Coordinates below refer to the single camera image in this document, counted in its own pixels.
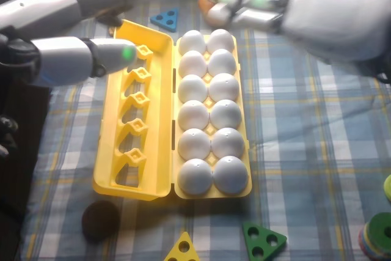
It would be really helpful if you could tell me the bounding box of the coloured stacking ring toy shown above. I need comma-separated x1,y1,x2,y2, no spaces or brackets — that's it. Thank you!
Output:
357,211,391,261

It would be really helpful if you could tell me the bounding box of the yellow egg carton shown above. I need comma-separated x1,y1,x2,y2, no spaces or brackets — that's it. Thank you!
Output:
92,18,253,202

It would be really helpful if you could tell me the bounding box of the yellow triangle block with holes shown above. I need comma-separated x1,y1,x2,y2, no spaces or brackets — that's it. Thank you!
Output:
163,231,200,261

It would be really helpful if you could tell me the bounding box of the blue triangle block with holes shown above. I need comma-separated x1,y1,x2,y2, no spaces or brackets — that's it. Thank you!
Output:
149,7,180,33

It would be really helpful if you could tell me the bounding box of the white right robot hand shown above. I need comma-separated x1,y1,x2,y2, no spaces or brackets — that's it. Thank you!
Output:
207,0,391,84

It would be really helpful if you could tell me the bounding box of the green triangle block with holes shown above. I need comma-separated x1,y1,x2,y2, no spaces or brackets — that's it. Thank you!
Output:
242,221,288,261

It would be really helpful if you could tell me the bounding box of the white toy egg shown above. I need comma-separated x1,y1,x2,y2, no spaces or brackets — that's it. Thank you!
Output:
209,98,243,130
206,28,235,54
213,155,249,195
177,74,210,105
211,127,246,160
178,29,206,56
177,100,211,132
206,48,238,77
177,128,212,161
177,158,214,196
208,73,241,103
178,50,209,79

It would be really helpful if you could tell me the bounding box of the dark brown round toy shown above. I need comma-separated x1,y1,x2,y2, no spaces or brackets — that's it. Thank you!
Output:
81,200,122,242

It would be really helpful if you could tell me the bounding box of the green round disc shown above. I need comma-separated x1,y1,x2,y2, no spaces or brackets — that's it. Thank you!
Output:
383,174,391,203

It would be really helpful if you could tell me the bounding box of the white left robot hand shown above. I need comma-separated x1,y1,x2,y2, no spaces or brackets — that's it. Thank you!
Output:
0,0,156,88

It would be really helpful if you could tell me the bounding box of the blue plaid tablecloth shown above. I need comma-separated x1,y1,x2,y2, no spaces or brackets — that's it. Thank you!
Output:
18,0,391,261

